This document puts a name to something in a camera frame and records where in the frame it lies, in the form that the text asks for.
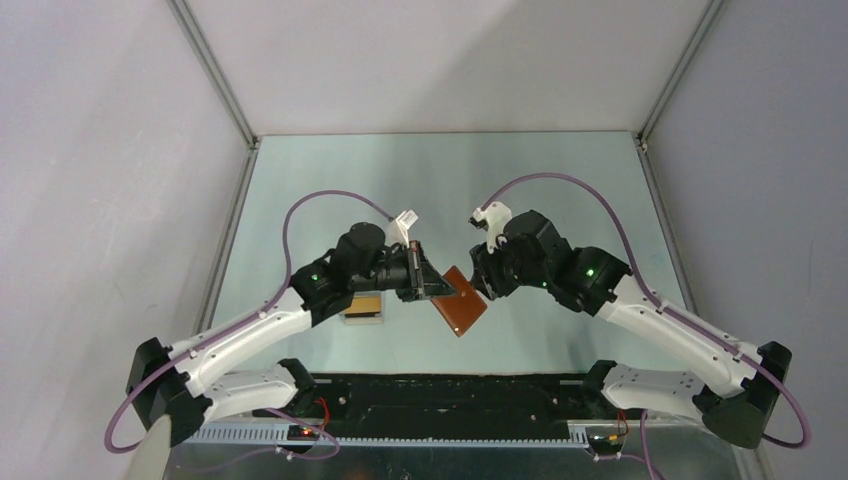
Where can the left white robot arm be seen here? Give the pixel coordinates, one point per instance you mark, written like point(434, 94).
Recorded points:
point(193, 382)

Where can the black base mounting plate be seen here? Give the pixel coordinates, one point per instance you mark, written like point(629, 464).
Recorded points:
point(465, 407)

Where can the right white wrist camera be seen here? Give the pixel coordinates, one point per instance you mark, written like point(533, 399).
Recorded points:
point(492, 219)

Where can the brown leather card holder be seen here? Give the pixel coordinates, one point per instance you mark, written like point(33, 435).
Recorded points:
point(462, 309)

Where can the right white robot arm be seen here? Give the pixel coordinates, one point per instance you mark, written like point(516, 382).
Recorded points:
point(727, 385)

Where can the clear plastic card box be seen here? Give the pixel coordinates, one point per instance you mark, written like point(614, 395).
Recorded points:
point(363, 309)

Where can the aluminium frame post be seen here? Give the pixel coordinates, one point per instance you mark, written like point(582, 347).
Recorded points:
point(196, 38)
point(703, 28)

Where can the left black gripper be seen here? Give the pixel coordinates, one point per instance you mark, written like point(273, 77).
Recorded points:
point(422, 279)

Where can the left small circuit board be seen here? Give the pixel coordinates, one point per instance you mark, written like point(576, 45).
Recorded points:
point(297, 433)

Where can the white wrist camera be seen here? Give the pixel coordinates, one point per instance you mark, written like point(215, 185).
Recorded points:
point(398, 229)
point(492, 219)

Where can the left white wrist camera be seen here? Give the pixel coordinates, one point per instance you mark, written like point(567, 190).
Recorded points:
point(398, 229)

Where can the small circuit board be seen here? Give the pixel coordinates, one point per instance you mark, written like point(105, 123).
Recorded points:
point(611, 441)
point(297, 433)

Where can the right small circuit board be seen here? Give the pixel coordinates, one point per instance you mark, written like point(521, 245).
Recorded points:
point(611, 441)

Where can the grey slotted cable duct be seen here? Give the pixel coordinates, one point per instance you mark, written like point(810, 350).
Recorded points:
point(278, 434)

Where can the right aluminium frame post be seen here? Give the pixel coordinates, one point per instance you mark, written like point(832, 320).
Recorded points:
point(703, 28)

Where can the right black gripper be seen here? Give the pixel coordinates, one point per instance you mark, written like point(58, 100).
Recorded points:
point(485, 269)

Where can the left aluminium frame post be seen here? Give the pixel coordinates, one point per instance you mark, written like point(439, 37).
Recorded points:
point(196, 38)

